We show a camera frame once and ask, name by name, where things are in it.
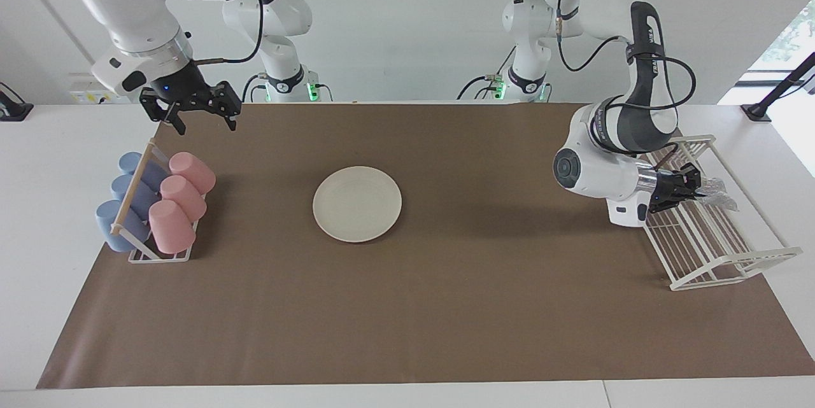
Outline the white round plate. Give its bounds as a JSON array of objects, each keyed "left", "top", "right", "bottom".
[{"left": 313, "top": 167, "right": 403, "bottom": 244}]

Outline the pink plastic cup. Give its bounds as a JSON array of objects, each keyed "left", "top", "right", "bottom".
[
  {"left": 148, "top": 199, "right": 197, "bottom": 255},
  {"left": 159, "top": 175, "right": 208, "bottom": 223},
  {"left": 169, "top": 151, "right": 216, "bottom": 195}
]

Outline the blue plastic cup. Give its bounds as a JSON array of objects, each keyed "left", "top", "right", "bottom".
[
  {"left": 118, "top": 152, "right": 169, "bottom": 192},
  {"left": 96, "top": 200, "right": 152, "bottom": 253},
  {"left": 111, "top": 174, "right": 160, "bottom": 221}
]

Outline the cup holder with wooden rod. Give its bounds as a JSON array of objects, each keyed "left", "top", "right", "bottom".
[{"left": 110, "top": 138, "right": 208, "bottom": 264}]

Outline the window with greenery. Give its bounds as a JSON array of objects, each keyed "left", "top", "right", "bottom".
[{"left": 745, "top": 0, "right": 815, "bottom": 87}]

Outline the brown table mat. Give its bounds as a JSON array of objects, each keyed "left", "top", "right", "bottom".
[{"left": 36, "top": 102, "right": 815, "bottom": 390}]

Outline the black right base cable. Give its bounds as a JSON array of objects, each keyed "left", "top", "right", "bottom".
[{"left": 241, "top": 73, "right": 266, "bottom": 103}]

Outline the black base cable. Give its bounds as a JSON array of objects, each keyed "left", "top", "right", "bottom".
[
  {"left": 241, "top": 73, "right": 266, "bottom": 103},
  {"left": 457, "top": 45, "right": 515, "bottom": 101}
]

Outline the white wire dish rack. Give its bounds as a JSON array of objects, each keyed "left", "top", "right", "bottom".
[{"left": 615, "top": 134, "right": 803, "bottom": 292}]

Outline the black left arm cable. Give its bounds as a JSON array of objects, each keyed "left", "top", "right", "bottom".
[{"left": 538, "top": 0, "right": 698, "bottom": 113}]

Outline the black clamp mount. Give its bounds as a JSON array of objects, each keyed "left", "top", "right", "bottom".
[{"left": 0, "top": 81, "right": 34, "bottom": 122}]

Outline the black left base cable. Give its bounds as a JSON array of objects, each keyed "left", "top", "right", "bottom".
[{"left": 457, "top": 45, "right": 515, "bottom": 101}]

